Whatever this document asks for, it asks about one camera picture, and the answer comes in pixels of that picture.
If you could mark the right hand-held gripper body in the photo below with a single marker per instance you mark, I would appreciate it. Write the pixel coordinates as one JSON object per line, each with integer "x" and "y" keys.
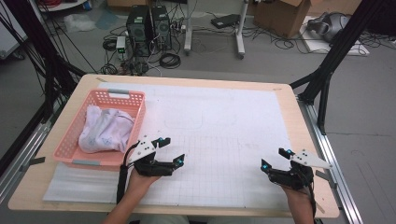
{"x": 292, "y": 179}

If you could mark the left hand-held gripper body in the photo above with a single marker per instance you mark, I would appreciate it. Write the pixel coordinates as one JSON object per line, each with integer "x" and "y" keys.
{"x": 146, "y": 166}

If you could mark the pink plastic basket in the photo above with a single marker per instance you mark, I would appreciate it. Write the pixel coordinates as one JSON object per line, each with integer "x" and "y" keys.
{"x": 102, "y": 160}

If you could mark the lilac printed towel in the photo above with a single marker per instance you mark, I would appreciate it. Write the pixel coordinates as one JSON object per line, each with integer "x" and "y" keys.
{"x": 104, "y": 130}

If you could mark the person's right hand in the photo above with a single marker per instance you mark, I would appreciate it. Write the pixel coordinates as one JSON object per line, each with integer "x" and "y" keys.
{"x": 299, "y": 194}

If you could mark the person's left hand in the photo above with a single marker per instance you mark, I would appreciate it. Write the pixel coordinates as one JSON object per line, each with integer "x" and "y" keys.
{"x": 138, "y": 182}

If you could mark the white grid mat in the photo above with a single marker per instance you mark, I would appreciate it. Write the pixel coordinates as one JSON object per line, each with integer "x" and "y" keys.
{"x": 218, "y": 124}

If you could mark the small white box green light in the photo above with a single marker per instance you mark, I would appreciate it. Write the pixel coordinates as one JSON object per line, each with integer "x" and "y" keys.
{"x": 120, "y": 43}

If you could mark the white floor board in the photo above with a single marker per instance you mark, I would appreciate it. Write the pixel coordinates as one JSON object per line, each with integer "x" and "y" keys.
{"x": 317, "y": 45}

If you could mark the black computer tower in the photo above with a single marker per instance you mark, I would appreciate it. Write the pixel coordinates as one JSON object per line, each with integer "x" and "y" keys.
{"x": 162, "y": 28}
{"x": 138, "y": 31}

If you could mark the white stand leg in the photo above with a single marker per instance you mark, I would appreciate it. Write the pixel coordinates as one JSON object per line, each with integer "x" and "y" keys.
{"x": 240, "y": 34}
{"x": 188, "y": 31}

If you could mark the teal sheet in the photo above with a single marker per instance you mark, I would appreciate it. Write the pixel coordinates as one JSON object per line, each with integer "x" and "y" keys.
{"x": 106, "y": 19}

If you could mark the grey rounded device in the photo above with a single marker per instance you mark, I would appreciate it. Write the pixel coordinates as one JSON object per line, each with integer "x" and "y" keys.
{"x": 330, "y": 25}

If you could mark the brown cardboard box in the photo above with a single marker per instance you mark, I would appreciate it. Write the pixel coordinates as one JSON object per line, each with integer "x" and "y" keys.
{"x": 280, "y": 17}

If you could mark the black flat box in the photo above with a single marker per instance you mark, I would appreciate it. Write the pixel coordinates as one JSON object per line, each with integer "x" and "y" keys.
{"x": 224, "y": 21}

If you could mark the clear plastic bag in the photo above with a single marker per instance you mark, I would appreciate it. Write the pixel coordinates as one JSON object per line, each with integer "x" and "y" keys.
{"x": 77, "y": 22}

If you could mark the white cabinet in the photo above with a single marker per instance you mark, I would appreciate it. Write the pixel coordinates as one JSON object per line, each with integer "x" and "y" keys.
{"x": 9, "y": 37}

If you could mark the grey table bracket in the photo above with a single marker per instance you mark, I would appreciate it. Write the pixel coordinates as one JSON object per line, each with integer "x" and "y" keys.
{"x": 34, "y": 161}
{"x": 325, "y": 175}

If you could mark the aluminium rail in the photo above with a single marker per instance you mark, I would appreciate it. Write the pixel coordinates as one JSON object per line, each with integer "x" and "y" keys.
{"x": 21, "y": 158}
{"x": 327, "y": 149}

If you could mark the black metal frame stand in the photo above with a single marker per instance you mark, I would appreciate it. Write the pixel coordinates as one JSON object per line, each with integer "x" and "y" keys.
{"x": 46, "y": 62}
{"x": 323, "y": 71}

